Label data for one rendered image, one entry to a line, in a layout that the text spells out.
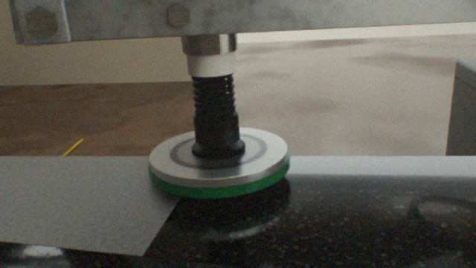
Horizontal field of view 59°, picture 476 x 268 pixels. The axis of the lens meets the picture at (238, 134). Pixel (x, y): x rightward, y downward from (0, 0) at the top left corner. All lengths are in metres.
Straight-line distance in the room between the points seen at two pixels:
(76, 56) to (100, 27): 5.60
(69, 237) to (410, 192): 0.46
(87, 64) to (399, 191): 5.64
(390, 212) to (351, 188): 0.08
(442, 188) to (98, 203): 0.49
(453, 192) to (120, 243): 0.44
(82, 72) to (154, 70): 1.03
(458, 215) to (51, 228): 0.52
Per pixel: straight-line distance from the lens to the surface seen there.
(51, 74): 6.39
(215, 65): 0.58
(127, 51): 5.80
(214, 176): 0.56
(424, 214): 0.59
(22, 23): 0.52
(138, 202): 0.63
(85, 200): 0.66
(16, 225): 0.65
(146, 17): 0.53
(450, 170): 0.72
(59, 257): 0.57
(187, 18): 0.53
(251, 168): 0.58
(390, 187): 0.64
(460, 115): 1.68
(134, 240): 0.54
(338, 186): 0.63
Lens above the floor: 1.15
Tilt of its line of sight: 20 degrees down
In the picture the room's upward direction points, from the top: 4 degrees counter-clockwise
